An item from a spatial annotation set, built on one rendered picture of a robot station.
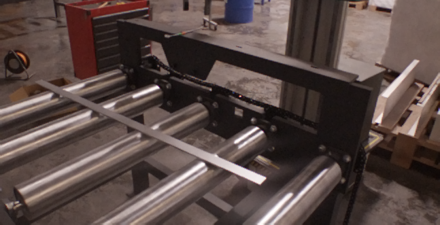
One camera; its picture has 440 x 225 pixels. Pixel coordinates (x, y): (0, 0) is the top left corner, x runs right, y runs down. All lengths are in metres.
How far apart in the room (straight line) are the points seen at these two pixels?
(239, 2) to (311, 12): 4.82
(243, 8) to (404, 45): 3.30
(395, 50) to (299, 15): 2.78
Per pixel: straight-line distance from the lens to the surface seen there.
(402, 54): 4.69
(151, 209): 0.99
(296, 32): 2.13
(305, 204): 1.05
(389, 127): 2.95
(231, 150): 1.20
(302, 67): 1.24
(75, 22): 3.68
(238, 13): 6.91
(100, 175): 1.21
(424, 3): 4.50
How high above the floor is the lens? 1.58
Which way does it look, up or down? 27 degrees down
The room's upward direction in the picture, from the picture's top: 1 degrees clockwise
